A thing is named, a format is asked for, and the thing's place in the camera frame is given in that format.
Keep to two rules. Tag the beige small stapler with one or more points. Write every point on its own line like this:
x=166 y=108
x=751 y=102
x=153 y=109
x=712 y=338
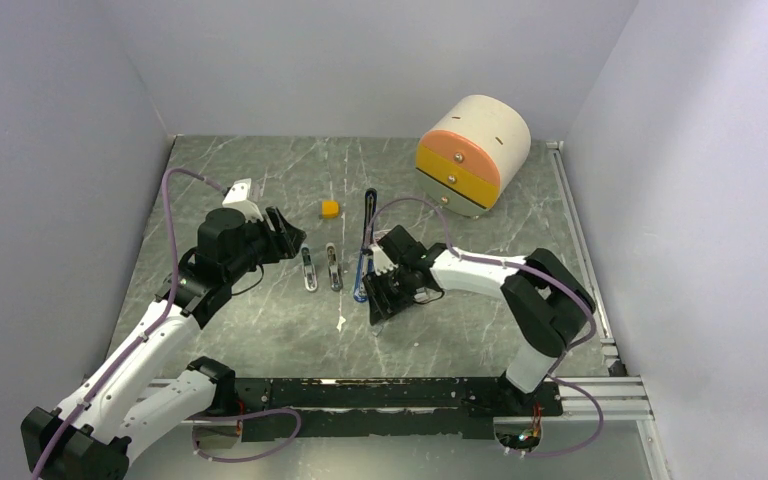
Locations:
x=333 y=266

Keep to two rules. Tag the orange cube block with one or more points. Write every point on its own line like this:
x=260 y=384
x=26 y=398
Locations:
x=330 y=209

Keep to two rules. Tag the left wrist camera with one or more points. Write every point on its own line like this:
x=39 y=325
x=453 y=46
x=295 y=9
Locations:
x=242 y=196

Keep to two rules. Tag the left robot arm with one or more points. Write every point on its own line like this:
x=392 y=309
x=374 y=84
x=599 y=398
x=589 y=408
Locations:
x=102 y=427

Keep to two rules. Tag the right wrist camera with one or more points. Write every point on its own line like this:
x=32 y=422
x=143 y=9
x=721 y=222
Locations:
x=382 y=264

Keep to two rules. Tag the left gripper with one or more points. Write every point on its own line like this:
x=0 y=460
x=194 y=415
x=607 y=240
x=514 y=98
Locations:
x=287 y=242

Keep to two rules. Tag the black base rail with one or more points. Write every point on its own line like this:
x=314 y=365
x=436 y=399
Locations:
x=470 y=407

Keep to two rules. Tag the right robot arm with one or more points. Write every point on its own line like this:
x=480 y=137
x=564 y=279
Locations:
x=549 y=305

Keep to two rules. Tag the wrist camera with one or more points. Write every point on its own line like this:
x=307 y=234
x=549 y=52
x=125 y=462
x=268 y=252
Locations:
x=242 y=196
x=382 y=264

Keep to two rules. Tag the light blue small stapler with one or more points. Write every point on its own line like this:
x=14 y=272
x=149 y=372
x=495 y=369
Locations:
x=310 y=276

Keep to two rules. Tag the cream round drawer cabinet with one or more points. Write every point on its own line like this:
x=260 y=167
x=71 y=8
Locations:
x=469 y=157

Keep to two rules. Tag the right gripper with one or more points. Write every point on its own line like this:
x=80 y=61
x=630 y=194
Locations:
x=381 y=303

